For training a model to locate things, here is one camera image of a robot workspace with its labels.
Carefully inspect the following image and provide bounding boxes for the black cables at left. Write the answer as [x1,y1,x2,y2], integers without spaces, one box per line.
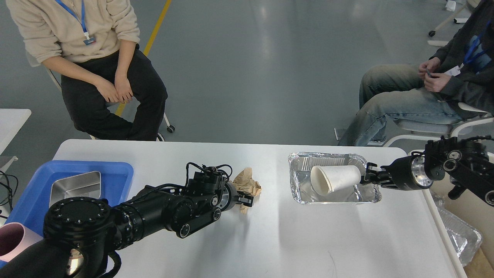
[0,170,19,220]

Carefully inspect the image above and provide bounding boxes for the pink ribbed mug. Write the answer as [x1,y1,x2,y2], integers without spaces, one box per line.
[0,222,43,262]

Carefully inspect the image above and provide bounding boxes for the brown paper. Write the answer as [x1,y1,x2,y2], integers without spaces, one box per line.
[232,167,262,197]

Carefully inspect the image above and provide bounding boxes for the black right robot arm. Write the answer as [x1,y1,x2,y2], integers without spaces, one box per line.
[360,135,494,206]

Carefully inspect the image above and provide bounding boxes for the white side table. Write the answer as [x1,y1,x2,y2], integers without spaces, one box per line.
[0,108,32,154]

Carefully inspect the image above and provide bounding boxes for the white chair base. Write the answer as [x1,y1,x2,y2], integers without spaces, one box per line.
[427,0,480,47]

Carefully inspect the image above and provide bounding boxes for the white paper cup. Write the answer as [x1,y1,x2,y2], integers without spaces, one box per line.
[310,165,362,196]

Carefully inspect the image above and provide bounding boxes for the square stainless steel tray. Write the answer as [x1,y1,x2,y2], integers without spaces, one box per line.
[48,171,101,207]

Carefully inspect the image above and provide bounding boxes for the aluminium foil tray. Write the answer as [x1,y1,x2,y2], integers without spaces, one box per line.
[289,153,382,204]

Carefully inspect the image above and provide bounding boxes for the metal floor plate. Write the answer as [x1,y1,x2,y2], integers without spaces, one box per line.
[334,128,347,141]

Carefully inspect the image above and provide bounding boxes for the blue plastic tray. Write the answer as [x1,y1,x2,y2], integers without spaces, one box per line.
[6,160,134,235]

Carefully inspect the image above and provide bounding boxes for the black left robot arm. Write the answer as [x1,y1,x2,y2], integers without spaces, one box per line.
[1,162,254,278]

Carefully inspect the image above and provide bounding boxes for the person in dark hoodie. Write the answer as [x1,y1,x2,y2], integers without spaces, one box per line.
[338,0,494,146]

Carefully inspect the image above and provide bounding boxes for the foil tray in bin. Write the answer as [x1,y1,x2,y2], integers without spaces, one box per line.
[430,191,483,267]

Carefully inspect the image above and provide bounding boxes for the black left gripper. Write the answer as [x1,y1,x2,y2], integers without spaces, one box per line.
[217,182,254,212]

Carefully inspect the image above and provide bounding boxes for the white chair of right person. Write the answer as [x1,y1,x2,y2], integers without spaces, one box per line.
[383,103,493,147]

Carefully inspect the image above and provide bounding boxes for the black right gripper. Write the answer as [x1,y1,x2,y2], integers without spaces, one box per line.
[360,156,433,191]

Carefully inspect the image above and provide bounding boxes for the person in beige sweater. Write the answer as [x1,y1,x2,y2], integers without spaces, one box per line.
[6,0,168,141]

